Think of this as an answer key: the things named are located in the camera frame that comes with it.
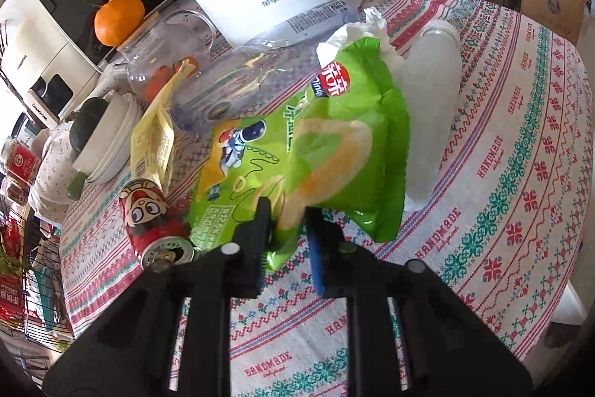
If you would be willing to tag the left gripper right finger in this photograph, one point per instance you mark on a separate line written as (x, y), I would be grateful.
(325, 239)

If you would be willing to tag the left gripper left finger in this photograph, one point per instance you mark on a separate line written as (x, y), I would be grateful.
(249, 264)

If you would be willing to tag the green snack bag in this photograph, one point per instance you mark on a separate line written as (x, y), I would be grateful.
(341, 143)

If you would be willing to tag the red drink can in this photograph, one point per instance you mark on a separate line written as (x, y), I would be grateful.
(159, 237)

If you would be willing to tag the beige snack pouch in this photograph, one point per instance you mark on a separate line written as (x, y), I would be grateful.
(152, 139)

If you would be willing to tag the patterned tablecloth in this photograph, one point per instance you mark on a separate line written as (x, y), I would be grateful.
(503, 227)

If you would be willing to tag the white bowl stack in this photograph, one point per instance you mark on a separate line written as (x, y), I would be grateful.
(107, 150)

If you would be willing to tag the crushed clear plastic bottle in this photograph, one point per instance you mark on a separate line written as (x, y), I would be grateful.
(261, 69)

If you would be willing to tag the floral cloth cover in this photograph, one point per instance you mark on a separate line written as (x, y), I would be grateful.
(48, 193)

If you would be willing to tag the green kabocha squash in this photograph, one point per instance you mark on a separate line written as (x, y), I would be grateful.
(86, 121)

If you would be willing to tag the glass jar with oranges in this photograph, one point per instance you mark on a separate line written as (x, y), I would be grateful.
(157, 48)

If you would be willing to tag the white tissue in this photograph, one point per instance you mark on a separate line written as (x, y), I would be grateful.
(373, 26)

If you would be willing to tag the red label jar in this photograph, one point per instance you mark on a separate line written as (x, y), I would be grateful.
(18, 161)

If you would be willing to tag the white air fryer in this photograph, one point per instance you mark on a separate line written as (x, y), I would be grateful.
(48, 72)

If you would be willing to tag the orange mandarin on jar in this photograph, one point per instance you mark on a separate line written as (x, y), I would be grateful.
(116, 20)

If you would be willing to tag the black wire rack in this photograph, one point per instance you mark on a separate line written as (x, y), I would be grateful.
(32, 297)

